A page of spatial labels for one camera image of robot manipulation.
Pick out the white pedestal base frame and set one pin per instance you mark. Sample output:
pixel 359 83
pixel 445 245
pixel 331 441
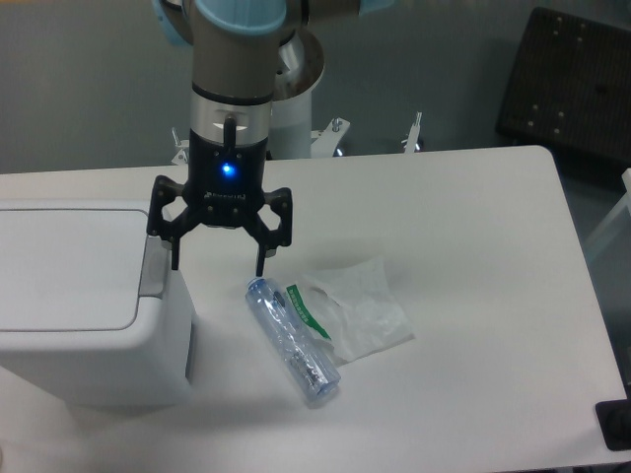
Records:
pixel 325 143

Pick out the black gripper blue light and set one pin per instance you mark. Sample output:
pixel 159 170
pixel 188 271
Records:
pixel 227 187

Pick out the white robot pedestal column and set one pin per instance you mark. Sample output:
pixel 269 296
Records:
pixel 299 70

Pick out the black clamp at table corner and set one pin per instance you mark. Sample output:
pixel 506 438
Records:
pixel 614 421

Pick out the crumpled clear plastic bag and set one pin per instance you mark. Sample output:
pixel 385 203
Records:
pixel 351 312

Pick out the clear blue plastic bottle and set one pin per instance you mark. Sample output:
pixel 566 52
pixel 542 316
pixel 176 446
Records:
pixel 306 362

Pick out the white push-top trash can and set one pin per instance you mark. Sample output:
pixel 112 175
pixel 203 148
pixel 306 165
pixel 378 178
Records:
pixel 91 310

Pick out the dark perforated floor mat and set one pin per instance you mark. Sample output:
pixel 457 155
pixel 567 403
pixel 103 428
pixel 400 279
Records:
pixel 569 89

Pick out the translucent bin at right edge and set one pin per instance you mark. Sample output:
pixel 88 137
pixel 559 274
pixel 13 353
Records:
pixel 607 251

